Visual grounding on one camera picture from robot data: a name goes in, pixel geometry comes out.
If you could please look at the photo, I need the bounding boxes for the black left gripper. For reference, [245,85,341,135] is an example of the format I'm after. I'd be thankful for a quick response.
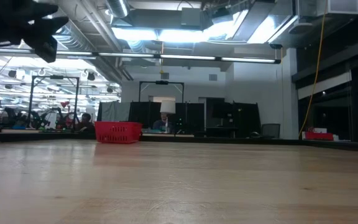
[11,0,70,63]

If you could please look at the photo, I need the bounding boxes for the black background robot arms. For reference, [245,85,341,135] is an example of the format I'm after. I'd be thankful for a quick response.
[1,106,74,131]

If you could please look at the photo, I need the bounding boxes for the person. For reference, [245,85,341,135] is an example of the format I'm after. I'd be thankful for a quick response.
[73,112,96,133]
[152,111,176,134]

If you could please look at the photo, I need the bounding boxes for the grey partition panel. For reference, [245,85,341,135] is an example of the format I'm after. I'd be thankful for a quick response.
[96,101,131,123]

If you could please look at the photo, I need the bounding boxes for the red plastic basket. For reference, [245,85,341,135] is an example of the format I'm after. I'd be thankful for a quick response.
[94,121,143,144]

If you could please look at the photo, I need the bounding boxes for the long ceiling light bar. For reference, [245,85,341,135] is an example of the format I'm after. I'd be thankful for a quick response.
[0,46,282,65]

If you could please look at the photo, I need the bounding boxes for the white shade lamp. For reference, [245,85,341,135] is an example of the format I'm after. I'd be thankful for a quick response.
[159,100,177,134]

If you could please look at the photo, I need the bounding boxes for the black partition panels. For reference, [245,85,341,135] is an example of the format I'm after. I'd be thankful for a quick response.
[128,101,206,135]

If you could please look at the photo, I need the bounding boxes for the red box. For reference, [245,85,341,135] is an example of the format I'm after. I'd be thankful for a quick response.
[304,131,334,141]

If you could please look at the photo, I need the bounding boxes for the black metal frame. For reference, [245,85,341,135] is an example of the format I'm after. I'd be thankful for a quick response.
[138,80,185,103]
[28,74,80,125]

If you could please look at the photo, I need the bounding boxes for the silver ceiling duct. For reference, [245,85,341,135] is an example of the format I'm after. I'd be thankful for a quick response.
[104,0,131,19]

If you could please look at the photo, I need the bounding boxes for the yellow hanging cable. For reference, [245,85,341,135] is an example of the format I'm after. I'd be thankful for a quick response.
[298,0,328,139]

